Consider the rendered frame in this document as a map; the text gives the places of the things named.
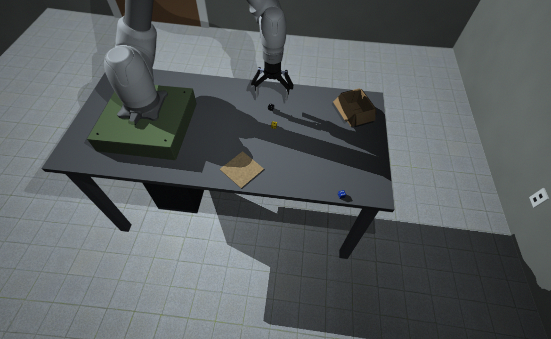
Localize open brown cardboard box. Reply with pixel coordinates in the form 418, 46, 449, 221
333, 88, 377, 127

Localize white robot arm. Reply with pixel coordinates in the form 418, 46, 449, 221
104, 0, 286, 125

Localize tan textured mat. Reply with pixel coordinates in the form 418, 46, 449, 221
220, 151, 264, 188

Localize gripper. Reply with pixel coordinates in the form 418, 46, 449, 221
251, 62, 293, 101

